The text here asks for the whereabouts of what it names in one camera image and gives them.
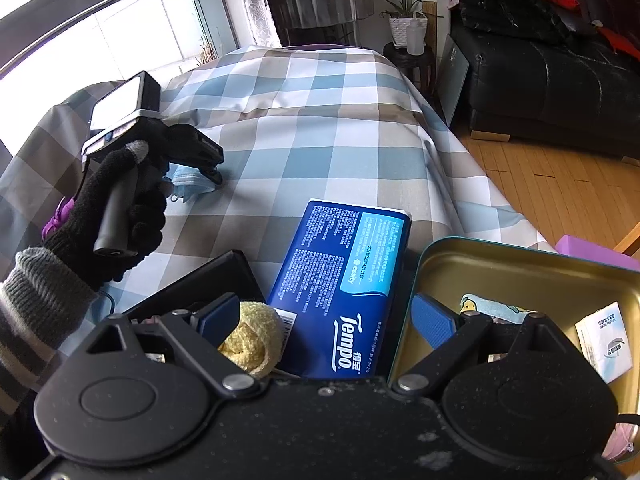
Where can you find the gold tin tray teal rim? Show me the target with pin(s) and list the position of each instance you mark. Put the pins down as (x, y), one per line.
(525, 270)

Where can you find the leaning glass pane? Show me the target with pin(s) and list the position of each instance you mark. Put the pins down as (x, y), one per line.
(452, 80)

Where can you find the light blue printed pouch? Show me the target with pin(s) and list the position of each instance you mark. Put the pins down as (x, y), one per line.
(495, 307)

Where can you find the white tissue packet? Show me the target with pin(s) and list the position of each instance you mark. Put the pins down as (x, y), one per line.
(602, 345)

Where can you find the blue face mask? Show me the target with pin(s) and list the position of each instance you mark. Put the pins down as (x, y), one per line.
(187, 185)

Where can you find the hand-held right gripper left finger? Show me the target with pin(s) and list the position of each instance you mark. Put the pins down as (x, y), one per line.
(217, 317)

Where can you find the round table with cloth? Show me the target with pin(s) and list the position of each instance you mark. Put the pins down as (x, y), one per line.
(325, 5)

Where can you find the pink cloth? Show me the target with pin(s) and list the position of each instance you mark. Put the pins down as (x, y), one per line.
(622, 440)

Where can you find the black leather sofa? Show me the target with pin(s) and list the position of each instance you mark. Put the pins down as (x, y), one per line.
(550, 85)

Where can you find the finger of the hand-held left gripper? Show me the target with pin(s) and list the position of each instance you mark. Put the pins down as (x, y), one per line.
(212, 178)
(200, 150)

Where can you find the wooden chair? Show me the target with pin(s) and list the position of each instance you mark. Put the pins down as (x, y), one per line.
(629, 240)

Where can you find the dried reed bundle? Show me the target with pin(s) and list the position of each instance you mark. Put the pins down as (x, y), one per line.
(207, 52)

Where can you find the person's left forearm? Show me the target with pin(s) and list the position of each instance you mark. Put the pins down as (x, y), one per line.
(30, 310)

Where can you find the yellow towel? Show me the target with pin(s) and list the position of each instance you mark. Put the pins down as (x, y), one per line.
(255, 340)

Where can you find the window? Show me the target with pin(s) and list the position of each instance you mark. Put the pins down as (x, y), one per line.
(125, 25)

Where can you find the person's left hand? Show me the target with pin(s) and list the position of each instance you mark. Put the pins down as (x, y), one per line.
(82, 225)

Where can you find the blue tissue pack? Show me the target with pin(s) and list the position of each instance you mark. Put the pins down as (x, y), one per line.
(325, 270)

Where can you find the potted plant white pot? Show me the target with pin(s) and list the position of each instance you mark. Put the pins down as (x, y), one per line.
(407, 25)

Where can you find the checkered tablecloth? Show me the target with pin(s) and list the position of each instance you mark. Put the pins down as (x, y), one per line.
(325, 110)

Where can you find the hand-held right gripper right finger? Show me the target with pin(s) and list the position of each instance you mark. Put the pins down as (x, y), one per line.
(432, 320)

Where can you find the dark round plant stand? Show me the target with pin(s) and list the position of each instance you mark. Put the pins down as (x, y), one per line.
(407, 62)

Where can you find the black box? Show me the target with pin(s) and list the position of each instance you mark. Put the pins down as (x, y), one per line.
(200, 280)

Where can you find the purple block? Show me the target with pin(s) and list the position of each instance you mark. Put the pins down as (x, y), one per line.
(590, 250)

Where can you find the white plastic bottle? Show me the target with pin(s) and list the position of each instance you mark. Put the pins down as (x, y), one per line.
(415, 37)

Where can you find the patterned white curtain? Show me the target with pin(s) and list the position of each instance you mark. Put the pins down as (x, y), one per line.
(255, 5)

